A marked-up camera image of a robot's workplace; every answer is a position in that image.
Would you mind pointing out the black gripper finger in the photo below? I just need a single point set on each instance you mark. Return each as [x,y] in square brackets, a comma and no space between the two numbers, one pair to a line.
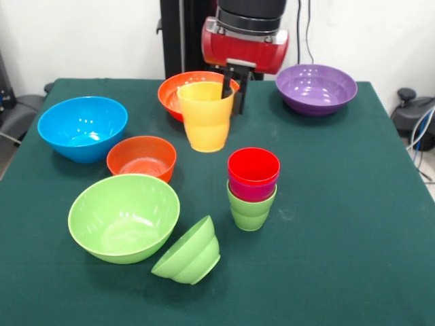
[241,98]
[227,85]

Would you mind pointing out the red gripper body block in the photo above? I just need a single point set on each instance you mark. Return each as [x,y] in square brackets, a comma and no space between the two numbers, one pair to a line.
[244,52]

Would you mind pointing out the yellow cup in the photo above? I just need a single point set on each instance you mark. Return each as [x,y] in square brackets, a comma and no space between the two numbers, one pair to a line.
[205,125]

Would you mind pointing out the large orange bowl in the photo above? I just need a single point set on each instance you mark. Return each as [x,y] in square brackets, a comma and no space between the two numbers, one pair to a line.
[168,98]

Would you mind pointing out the red cup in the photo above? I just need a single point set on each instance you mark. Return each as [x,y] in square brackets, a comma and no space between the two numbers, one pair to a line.
[253,166]

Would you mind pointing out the large purple bowl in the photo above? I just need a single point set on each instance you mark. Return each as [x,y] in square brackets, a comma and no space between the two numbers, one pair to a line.
[316,91]

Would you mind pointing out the purple cup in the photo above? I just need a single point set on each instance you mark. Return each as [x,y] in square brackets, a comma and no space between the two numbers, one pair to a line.
[253,193]

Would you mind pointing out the green cup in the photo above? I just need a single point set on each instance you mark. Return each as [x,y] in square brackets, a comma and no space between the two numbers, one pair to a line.
[251,214]

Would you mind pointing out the small orange bowl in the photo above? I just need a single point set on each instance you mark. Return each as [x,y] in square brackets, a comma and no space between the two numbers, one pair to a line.
[141,163]

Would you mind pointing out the blue bowl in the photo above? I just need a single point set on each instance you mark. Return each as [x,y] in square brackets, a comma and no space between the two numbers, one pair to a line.
[81,129]

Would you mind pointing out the small green bowl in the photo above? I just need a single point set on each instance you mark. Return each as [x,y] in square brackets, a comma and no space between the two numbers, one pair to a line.
[193,258]

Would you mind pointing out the large green bowl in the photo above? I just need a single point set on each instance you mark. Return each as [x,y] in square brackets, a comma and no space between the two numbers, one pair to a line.
[122,220]

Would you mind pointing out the dark green tablecloth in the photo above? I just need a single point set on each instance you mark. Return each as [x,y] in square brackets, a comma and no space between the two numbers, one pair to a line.
[306,254]

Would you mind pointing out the black machine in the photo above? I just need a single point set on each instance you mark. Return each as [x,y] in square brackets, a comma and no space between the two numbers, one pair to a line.
[5,81]

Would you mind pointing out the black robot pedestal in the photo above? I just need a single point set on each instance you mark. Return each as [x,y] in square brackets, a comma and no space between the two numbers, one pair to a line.
[183,34]

